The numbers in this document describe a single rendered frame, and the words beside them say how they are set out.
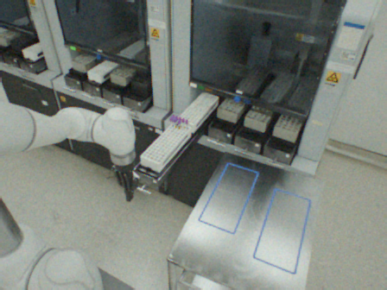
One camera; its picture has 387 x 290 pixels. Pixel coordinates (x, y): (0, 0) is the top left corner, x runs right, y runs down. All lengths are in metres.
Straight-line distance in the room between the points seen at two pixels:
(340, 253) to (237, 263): 1.26
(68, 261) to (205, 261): 0.44
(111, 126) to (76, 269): 0.44
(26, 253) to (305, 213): 0.98
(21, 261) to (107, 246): 1.15
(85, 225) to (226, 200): 1.24
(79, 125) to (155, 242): 1.23
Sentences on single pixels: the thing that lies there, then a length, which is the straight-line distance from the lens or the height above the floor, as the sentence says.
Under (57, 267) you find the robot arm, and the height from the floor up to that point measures 0.97.
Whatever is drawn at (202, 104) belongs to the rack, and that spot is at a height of 0.86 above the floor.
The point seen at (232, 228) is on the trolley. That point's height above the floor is 0.82.
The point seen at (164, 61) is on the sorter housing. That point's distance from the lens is 1.77.
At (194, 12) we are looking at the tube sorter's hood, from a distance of 1.56.
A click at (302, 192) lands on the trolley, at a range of 1.44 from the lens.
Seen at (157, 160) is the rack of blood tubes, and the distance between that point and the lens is 1.43.
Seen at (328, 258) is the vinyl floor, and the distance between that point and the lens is 2.31.
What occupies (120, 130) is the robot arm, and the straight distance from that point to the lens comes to 1.10.
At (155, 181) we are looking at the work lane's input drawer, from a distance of 1.43.
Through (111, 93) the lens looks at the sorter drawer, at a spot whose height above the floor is 0.80.
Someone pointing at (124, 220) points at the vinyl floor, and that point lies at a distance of 2.31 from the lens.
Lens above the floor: 1.85
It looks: 41 degrees down
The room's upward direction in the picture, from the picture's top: 2 degrees clockwise
